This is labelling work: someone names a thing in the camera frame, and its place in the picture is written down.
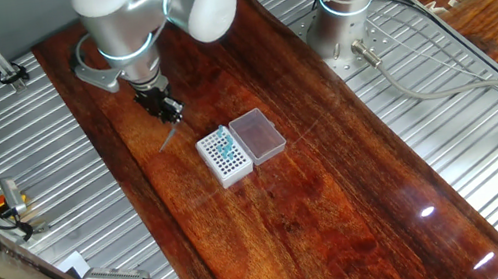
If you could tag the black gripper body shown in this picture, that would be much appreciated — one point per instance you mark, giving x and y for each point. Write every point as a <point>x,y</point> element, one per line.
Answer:
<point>154,100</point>

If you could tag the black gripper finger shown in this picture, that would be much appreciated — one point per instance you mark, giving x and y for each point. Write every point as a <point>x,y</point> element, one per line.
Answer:
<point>176,106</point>
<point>172,117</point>

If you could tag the clear grey pipette tip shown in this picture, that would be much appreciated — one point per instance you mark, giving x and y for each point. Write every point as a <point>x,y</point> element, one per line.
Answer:
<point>167,140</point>

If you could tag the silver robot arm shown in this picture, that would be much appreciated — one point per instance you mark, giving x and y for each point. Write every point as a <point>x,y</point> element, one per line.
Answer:
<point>123,23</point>

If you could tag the blue pipette tip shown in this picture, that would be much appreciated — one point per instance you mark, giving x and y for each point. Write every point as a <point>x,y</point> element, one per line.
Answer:
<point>220,131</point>
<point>231,140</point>
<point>228,152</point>
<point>220,150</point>

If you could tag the white pipette tip holder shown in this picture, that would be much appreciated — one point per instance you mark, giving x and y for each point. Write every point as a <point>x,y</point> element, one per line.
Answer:
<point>228,168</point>

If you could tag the clear plastic box lid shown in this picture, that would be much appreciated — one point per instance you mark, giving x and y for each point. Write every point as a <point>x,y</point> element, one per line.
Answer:
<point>258,135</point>

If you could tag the grey metal clamp tool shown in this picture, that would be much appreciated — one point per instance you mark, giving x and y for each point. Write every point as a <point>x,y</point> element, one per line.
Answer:
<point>12,194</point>

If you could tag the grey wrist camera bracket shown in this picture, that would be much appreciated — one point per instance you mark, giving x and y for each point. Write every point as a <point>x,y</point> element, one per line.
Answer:
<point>99,78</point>

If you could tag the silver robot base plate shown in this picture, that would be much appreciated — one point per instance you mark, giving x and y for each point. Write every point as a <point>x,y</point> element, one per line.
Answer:
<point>348,69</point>

